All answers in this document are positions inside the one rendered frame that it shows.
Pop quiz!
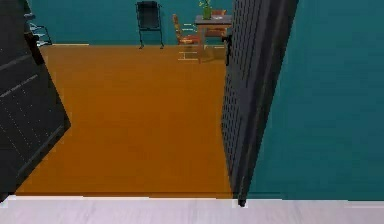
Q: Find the green potted house plant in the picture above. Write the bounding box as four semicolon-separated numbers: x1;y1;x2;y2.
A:
198;0;213;20

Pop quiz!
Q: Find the grey top wooden table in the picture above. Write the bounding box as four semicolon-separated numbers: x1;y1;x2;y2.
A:
194;14;233;64

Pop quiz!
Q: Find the black slatted room door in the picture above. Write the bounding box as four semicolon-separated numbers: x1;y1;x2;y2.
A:
221;0;300;208

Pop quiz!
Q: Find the black metal chair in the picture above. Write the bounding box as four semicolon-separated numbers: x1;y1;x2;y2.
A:
135;0;165;50

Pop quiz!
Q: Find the black wire shelf rack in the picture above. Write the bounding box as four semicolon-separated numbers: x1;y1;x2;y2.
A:
23;12;53;47

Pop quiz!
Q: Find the black door handle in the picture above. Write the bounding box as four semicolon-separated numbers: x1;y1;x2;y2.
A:
221;34;233;67

